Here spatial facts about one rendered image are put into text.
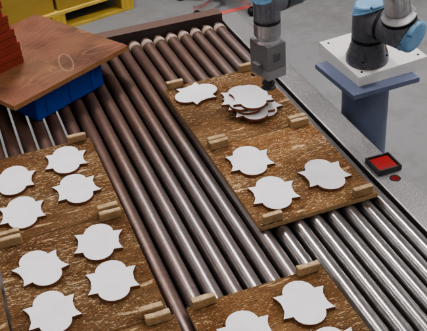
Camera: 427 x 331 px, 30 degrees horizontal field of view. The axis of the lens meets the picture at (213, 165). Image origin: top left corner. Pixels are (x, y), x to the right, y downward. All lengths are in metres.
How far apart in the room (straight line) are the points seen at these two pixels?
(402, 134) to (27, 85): 2.19
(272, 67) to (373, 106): 0.76
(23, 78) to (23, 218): 0.64
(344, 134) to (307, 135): 0.12
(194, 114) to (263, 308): 0.90
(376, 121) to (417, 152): 1.14
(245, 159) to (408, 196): 0.47
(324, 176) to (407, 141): 1.94
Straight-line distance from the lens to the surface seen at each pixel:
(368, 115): 2.94
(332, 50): 2.97
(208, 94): 2.66
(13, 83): 2.69
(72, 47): 2.86
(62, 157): 2.43
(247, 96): 2.55
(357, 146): 2.43
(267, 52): 2.22
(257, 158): 2.32
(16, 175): 2.40
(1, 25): 2.74
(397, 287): 1.96
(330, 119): 2.56
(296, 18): 5.45
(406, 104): 4.47
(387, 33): 2.72
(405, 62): 2.92
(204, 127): 2.50
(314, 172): 2.26
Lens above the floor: 2.26
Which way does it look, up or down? 35 degrees down
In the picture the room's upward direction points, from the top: 4 degrees counter-clockwise
